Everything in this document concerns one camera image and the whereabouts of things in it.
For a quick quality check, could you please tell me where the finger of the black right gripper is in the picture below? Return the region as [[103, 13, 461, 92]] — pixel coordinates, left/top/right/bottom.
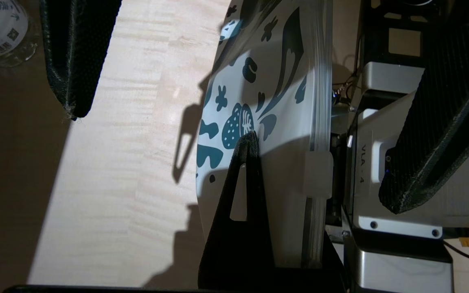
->
[[40, 0, 123, 120], [378, 16, 469, 215]]

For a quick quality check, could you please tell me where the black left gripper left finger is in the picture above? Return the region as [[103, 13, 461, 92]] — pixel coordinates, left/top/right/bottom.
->
[[198, 130, 276, 290]]

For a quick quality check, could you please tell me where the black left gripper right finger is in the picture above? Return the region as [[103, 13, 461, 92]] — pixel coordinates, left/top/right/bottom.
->
[[319, 239, 347, 292]]

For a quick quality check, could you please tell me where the white blue-patterned plastic pouch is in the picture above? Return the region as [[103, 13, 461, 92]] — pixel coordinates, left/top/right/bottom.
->
[[196, 0, 335, 269]]

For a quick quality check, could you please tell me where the silver robot base housing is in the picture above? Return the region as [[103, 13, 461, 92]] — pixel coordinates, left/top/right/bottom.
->
[[342, 228, 455, 293]]

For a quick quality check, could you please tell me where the silver metal chassis block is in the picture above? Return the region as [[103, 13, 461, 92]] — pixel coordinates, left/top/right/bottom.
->
[[359, 61, 425, 107]]

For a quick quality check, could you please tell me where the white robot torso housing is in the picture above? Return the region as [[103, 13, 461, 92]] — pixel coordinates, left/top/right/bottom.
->
[[346, 92, 469, 239]]

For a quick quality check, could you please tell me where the black metal lift column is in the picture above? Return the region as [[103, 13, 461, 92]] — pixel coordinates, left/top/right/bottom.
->
[[328, 106, 351, 228]]

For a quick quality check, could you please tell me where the dark wire yellow connector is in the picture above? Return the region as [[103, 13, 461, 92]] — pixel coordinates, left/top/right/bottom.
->
[[442, 236, 469, 262]]

